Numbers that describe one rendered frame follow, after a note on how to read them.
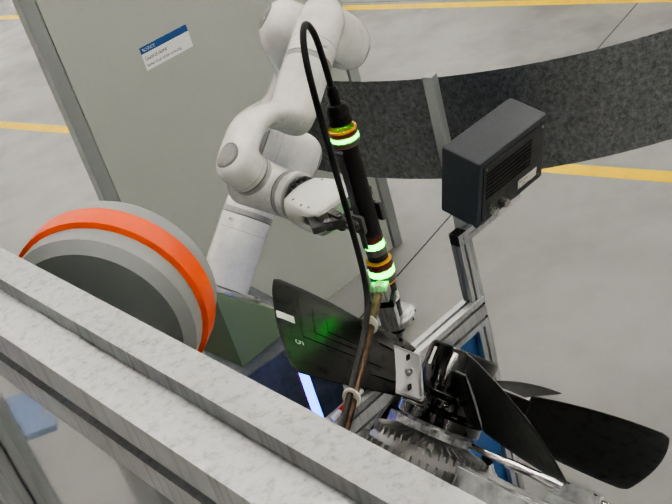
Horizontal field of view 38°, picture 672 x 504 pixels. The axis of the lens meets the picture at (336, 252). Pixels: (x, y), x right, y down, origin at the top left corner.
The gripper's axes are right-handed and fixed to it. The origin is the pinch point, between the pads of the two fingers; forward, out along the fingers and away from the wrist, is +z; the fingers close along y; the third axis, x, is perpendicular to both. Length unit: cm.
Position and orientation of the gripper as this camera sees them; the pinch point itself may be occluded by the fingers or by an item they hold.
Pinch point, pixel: (365, 216)
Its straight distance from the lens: 155.1
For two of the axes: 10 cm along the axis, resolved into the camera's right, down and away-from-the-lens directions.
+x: -2.5, -8.2, -5.1
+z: 6.8, 2.3, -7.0
